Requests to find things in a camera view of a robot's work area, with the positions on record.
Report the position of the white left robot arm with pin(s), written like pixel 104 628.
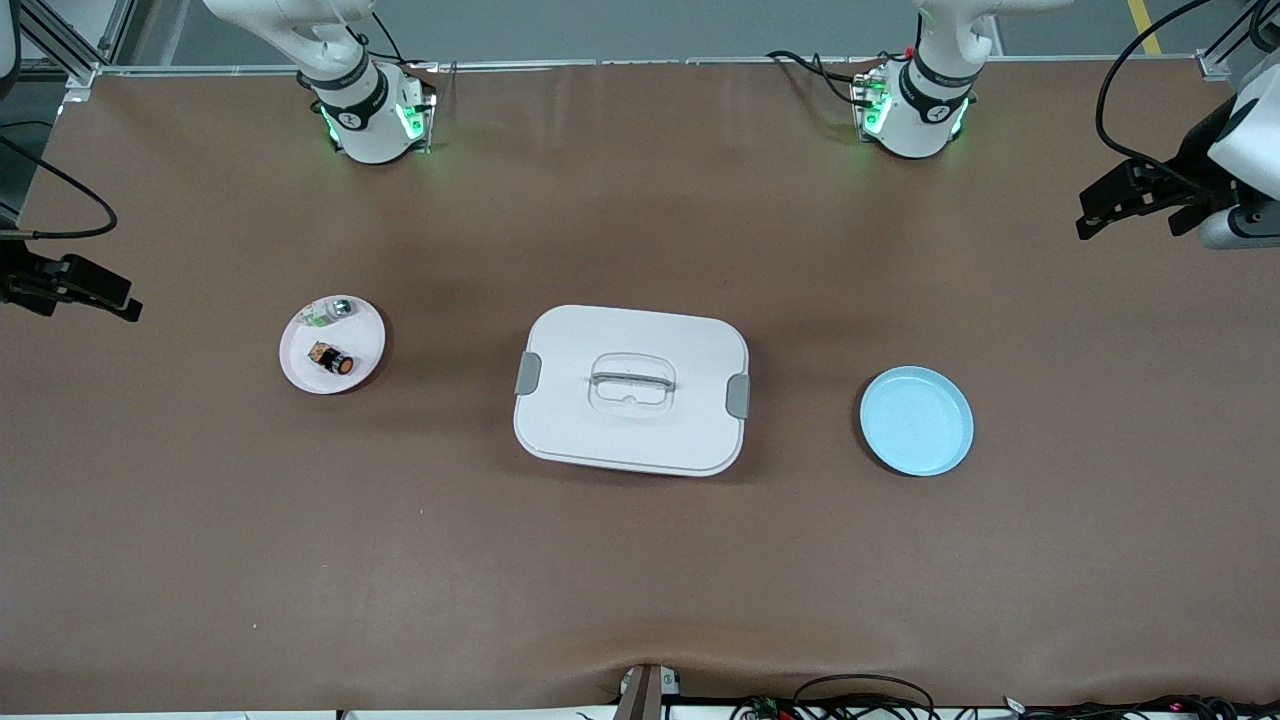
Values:
pixel 925 110

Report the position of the green push button switch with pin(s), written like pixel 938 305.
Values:
pixel 328 314

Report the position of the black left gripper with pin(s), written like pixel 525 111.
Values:
pixel 1192 152

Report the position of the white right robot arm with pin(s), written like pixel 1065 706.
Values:
pixel 360 120

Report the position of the brown camera mount bracket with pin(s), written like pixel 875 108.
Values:
pixel 640 695

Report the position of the orange push button switch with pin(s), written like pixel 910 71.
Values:
pixel 332 360

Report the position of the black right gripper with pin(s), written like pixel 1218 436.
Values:
pixel 20 276

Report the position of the pink round plate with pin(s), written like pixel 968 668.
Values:
pixel 365 335

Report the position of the white lidded storage box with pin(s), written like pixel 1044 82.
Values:
pixel 630 440

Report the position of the grey box latch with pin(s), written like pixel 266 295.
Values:
pixel 527 373
pixel 738 396

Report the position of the light blue round plate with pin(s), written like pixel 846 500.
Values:
pixel 915 420

